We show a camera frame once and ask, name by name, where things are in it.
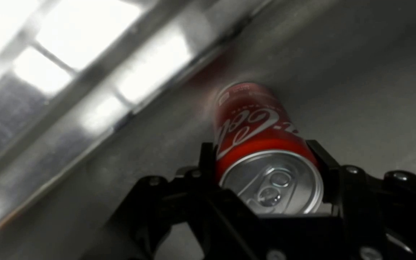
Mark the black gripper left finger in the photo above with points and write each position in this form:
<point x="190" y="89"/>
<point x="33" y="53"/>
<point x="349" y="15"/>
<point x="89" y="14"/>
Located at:
<point x="147" y="215"/>

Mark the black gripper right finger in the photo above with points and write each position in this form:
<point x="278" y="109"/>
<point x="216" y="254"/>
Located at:
<point x="379" y="213"/>

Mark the red soda can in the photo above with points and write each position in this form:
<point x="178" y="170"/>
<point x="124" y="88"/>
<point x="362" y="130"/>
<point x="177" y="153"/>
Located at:
<point x="261" y="156"/>

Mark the stainless steel double sink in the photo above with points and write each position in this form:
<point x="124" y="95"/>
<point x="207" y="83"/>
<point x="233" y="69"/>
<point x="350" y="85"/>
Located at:
<point x="96" y="93"/>

